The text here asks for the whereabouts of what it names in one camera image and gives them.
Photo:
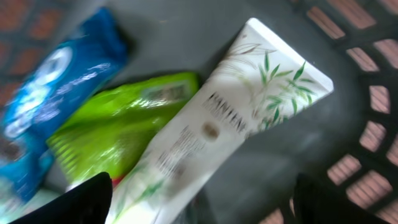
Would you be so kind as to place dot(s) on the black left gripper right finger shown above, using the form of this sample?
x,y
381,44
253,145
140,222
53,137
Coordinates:
x,y
315,203

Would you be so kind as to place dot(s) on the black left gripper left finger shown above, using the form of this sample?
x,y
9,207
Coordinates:
x,y
87,203

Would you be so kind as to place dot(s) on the green snack bag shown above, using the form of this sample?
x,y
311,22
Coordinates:
x,y
112,129

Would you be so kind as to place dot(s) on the white bamboo print tube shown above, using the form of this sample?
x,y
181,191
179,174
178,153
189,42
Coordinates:
x,y
260,83

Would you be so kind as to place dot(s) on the blue Oreo cookie pack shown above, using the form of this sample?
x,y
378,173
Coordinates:
x,y
68,77

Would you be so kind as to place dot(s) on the mint green wipes pack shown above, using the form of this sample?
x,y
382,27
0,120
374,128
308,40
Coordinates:
x,y
13,207

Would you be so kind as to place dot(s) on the dark grey plastic basket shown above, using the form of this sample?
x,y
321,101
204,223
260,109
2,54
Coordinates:
x,y
347,140

